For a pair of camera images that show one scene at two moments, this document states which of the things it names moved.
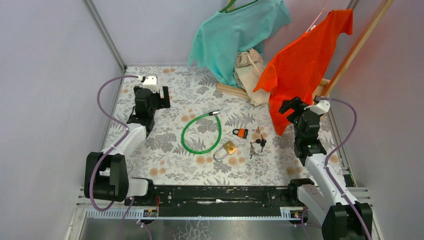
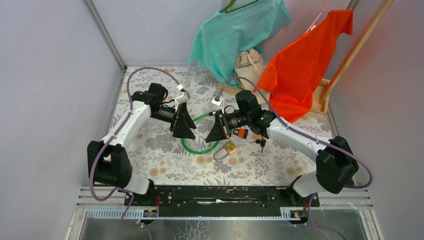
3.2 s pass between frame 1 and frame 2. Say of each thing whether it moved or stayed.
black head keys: stayed
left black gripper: moved
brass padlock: stayed
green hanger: stayed
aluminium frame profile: stayed
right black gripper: moved
